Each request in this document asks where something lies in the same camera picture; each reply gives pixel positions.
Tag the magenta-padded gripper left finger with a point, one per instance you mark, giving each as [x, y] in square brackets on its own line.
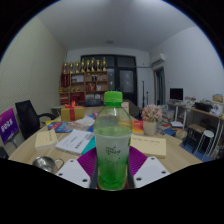
[71, 170]

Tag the teal book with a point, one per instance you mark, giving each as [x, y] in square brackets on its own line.
[89, 145]

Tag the purple sign on easel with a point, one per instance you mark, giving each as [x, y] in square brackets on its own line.
[8, 125]

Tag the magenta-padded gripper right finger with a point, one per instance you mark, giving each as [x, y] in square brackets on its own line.
[150, 169]

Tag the white round stool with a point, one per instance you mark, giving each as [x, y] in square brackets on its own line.
[204, 140]

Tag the tan upright box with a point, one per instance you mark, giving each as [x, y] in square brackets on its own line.
[125, 107]

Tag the yellow gift box red ribbon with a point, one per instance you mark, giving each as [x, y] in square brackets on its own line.
[72, 113]

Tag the green drink bottle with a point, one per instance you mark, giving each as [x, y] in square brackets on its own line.
[112, 133]

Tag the black computer monitor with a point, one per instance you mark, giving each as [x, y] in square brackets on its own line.
[176, 94]

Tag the wooden shelf unit with trophies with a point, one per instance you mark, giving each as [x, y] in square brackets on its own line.
[85, 83]

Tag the pale yellow book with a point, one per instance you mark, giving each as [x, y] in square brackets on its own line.
[150, 145]

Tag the black office chair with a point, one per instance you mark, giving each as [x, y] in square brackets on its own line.
[29, 117]

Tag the white printed booklet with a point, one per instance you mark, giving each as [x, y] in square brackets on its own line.
[75, 141]

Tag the pink flowers in white pot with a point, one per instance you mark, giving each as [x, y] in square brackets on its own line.
[151, 118]

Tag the small metal cup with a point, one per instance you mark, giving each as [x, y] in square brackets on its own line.
[45, 164]

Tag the white wall air conditioner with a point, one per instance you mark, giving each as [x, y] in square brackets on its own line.
[157, 59]

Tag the blue and red book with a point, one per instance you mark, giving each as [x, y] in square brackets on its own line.
[60, 127]

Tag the orange book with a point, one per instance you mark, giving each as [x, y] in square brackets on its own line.
[138, 127]

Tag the dark glass door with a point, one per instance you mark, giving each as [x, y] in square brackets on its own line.
[123, 78]

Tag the white paper stack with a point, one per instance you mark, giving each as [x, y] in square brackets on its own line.
[83, 122]

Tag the wooden side desk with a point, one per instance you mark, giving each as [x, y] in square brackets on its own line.
[200, 115]

